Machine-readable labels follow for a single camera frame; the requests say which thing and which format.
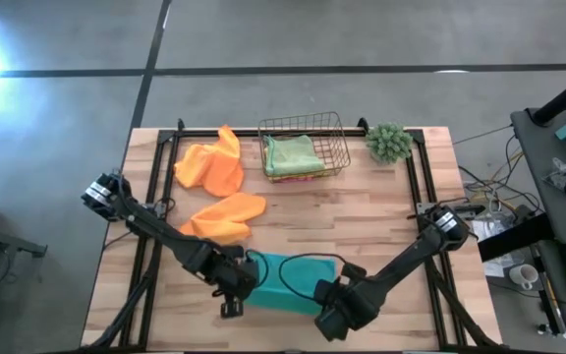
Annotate wire basket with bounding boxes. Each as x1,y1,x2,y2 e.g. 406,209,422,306
256,111,352,184

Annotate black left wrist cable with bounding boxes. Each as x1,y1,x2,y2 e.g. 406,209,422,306
246,249,270,289

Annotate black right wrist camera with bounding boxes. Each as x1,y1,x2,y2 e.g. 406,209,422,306
340,263,368,282

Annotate light green microfiber towel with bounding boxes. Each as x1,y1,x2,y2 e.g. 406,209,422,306
262,134,327,177

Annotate grey side desk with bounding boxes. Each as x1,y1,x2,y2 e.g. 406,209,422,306
510,100,566,354

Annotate orange microfiber towel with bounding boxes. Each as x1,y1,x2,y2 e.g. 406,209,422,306
173,124,246,199
179,191,268,246

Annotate white mug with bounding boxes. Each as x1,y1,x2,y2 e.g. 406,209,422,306
508,264,540,292

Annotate tangled floor cables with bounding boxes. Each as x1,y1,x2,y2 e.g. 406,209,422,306
457,125,544,217

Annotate small artificial potted plant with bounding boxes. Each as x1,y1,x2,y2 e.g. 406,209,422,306
365,121,415,165

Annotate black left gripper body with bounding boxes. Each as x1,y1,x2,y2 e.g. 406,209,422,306
208,245,259,301

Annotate black aluminium table frame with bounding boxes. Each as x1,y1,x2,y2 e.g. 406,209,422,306
81,117,505,353

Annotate teal microfiber towel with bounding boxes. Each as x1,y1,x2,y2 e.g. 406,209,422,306
243,252,338,317

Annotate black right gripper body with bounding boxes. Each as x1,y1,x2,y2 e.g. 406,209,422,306
314,277,358,319

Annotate black desk crossbar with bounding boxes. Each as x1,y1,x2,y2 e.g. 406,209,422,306
477,212,554,264

